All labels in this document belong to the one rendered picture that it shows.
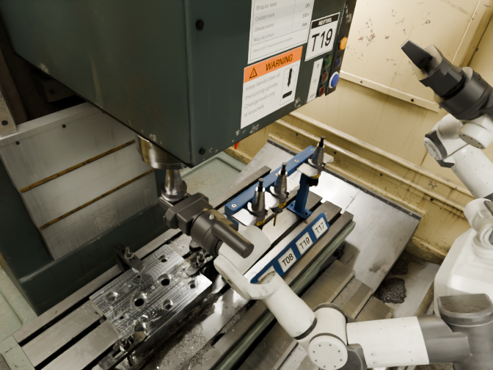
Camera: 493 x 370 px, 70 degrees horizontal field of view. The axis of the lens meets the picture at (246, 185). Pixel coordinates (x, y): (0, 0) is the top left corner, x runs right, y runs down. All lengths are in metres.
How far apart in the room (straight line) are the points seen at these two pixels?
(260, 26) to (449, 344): 0.66
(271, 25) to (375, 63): 1.03
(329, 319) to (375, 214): 1.01
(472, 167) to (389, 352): 0.58
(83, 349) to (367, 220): 1.26
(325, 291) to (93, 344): 0.85
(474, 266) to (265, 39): 0.68
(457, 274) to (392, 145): 0.85
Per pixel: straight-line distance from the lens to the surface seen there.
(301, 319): 0.80
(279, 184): 1.09
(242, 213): 1.04
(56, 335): 1.27
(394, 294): 1.71
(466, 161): 1.16
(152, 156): 0.75
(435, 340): 0.82
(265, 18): 0.57
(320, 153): 1.25
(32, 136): 1.14
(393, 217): 1.77
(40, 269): 1.47
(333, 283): 1.54
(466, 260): 0.98
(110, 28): 0.60
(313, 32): 0.69
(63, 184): 1.26
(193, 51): 0.47
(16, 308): 1.74
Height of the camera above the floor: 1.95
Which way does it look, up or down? 40 degrees down
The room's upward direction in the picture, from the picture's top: 5 degrees clockwise
